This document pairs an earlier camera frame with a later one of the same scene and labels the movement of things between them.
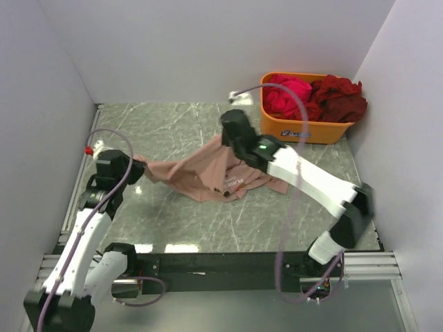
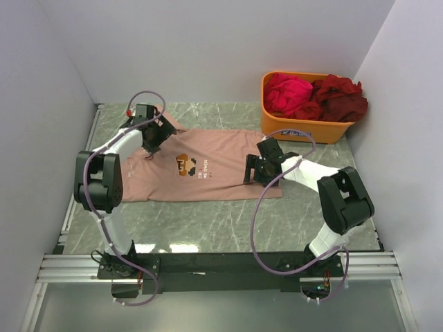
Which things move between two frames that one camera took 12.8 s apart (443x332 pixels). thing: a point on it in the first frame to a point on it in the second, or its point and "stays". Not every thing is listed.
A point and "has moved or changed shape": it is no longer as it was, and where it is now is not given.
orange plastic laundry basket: x=291 y=130 stays
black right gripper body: x=230 y=143 to x=263 y=175
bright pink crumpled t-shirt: x=276 y=98 stays
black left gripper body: x=136 y=173 to x=160 y=133
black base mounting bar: x=230 y=273 stays
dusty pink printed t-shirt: x=205 y=171 has moved or changed shape
